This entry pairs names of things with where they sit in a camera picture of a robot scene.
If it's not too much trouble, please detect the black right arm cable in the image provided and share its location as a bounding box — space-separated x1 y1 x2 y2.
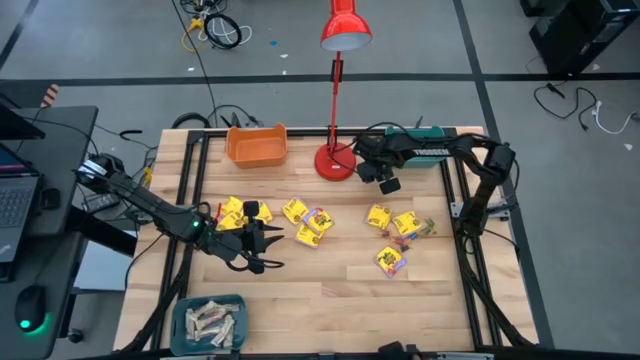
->
342 121 401 176

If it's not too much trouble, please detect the black desk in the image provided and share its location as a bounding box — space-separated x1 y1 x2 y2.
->
0 104 100 360

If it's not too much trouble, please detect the yellow floor cable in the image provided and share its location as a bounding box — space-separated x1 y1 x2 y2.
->
180 17 206 54

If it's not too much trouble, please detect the black floor cable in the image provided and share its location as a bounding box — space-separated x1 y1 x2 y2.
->
532 81 600 132

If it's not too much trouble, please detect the red desk lamp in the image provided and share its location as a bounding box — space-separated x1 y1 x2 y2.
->
313 0 374 182

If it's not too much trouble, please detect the black computer mouse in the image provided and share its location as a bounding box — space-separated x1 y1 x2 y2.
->
13 284 49 334

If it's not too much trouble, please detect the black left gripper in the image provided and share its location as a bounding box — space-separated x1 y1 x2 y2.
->
232 219 286 275

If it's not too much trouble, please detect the white floor cable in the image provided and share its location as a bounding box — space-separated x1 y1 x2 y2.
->
591 99 640 136

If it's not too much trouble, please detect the dark teal plastic bin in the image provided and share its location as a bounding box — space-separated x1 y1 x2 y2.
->
169 293 250 357

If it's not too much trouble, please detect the black laptop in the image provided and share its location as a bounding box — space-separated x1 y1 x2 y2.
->
0 142 41 264

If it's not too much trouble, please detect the grey power adapter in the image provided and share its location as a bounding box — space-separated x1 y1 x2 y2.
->
82 193 121 214

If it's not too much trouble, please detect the black coiled cable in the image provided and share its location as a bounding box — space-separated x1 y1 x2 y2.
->
203 12 244 50

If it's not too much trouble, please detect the orange black striped tape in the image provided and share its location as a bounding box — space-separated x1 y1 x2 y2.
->
39 82 62 109

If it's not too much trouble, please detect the small black desk gadget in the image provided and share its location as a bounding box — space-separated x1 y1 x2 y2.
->
38 186 62 211

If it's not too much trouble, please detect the black computer case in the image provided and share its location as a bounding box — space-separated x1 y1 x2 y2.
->
519 0 640 76

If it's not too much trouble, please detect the black hose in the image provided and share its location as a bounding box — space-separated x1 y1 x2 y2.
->
171 111 212 130

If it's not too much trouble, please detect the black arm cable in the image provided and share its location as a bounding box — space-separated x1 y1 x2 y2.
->
225 252 285 275
342 121 401 176

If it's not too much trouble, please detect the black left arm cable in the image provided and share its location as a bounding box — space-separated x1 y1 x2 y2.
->
225 252 285 275

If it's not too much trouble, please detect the orange plastic bin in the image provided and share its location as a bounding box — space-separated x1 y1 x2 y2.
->
225 122 290 170

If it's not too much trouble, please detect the black flat screen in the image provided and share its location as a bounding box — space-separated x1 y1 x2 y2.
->
0 102 47 141

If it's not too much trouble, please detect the light teal plastic bin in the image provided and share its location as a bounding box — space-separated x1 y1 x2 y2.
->
385 124 450 170

